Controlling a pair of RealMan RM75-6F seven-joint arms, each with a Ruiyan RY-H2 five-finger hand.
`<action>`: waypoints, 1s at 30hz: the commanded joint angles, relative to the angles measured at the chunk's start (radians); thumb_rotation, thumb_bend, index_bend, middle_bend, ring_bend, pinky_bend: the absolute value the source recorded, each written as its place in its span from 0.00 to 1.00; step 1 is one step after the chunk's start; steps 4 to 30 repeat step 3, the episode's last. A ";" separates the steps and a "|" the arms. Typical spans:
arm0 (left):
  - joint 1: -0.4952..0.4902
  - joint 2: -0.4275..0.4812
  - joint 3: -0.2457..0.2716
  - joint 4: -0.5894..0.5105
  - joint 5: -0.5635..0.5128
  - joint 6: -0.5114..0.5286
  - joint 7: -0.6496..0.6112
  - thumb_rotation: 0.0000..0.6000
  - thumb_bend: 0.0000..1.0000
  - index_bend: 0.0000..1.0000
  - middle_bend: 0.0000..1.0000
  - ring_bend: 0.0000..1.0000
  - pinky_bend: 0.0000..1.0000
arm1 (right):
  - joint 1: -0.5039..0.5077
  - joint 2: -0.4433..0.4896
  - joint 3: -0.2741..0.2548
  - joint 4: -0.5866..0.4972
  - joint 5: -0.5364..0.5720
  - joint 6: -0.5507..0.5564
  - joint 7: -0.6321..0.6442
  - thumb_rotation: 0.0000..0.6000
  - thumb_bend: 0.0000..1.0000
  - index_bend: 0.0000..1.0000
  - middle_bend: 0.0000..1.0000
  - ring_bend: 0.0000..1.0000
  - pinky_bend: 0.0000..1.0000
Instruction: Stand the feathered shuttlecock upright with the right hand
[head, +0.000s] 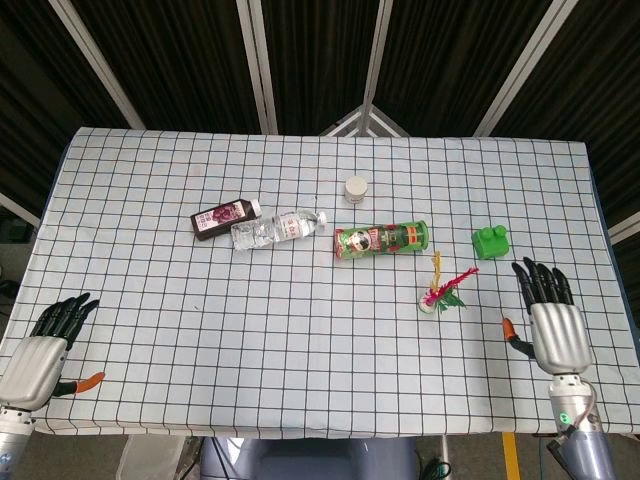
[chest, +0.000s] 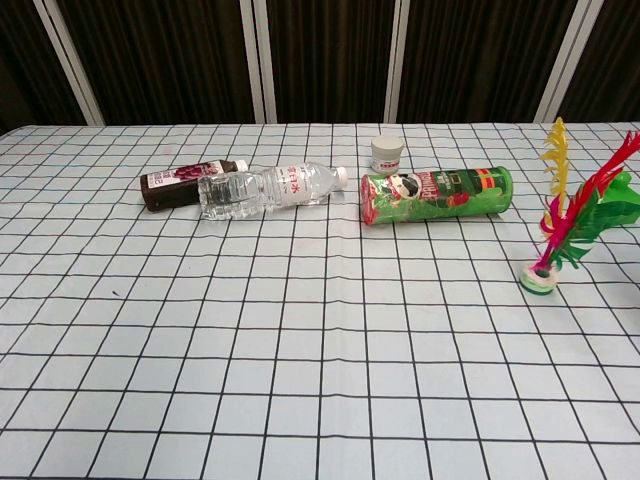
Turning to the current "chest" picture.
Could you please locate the dark grape juice bottle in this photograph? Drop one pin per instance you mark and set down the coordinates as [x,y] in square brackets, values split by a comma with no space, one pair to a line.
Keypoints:
[165,192]

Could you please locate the white aluminium frame post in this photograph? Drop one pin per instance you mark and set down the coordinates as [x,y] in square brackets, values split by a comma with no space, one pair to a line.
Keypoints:
[70,65]
[260,60]
[565,65]
[400,60]

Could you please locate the clear plastic water bottle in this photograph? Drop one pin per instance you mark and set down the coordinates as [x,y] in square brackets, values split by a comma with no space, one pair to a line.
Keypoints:
[265,190]

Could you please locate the green Pringles can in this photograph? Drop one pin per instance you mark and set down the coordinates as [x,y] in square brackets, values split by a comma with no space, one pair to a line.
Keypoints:
[440,197]

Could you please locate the colourful feather shuttlecock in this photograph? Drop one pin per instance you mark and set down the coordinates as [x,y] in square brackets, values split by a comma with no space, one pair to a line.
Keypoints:
[539,280]

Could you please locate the small white jar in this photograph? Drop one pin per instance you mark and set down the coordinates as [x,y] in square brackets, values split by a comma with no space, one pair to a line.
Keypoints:
[386,155]

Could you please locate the white grid-pattern tablecloth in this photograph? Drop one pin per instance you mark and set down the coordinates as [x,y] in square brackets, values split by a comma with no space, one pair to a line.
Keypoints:
[300,350]

